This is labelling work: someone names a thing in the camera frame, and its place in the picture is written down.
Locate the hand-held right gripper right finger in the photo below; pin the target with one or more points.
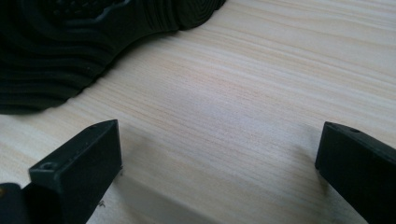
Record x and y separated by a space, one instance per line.
358 168

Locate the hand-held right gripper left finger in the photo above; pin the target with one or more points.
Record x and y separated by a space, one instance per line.
84 161

